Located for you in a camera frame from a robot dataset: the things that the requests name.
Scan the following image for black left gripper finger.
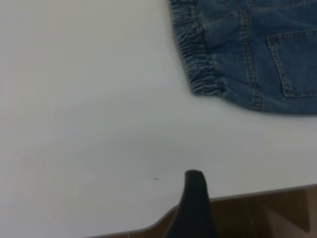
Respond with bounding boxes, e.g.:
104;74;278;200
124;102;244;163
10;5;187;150
165;170;222;238

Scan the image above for blue denim shorts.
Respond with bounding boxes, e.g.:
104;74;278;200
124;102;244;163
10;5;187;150
169;0;317;115

